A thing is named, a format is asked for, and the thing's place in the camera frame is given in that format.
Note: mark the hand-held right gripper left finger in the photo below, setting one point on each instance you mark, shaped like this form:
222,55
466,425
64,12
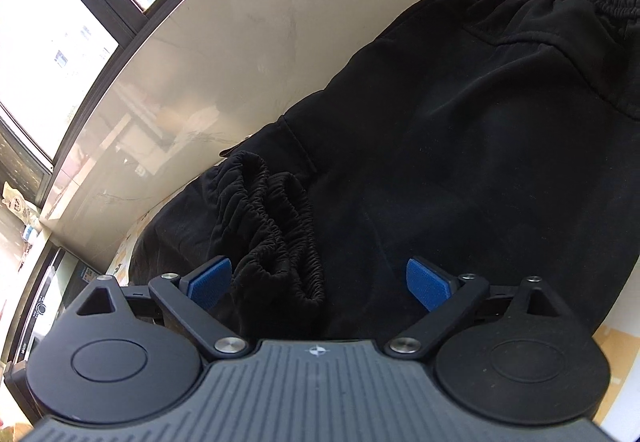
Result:
212,279

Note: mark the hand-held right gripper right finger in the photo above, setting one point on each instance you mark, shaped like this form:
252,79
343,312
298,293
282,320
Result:
427,284

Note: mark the black pants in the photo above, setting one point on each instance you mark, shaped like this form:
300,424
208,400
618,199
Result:
450,146

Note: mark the floral checkered tablecloth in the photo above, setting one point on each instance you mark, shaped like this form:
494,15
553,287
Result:
120,264

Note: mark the washing machine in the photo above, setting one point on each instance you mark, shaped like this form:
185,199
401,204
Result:
35,322

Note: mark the small white cup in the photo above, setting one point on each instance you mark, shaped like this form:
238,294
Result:
30,234

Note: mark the detergent refill bag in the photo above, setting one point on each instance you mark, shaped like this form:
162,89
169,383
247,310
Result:
17,202

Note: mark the perforated dark window screen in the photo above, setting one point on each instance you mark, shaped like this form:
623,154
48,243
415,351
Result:
20,156

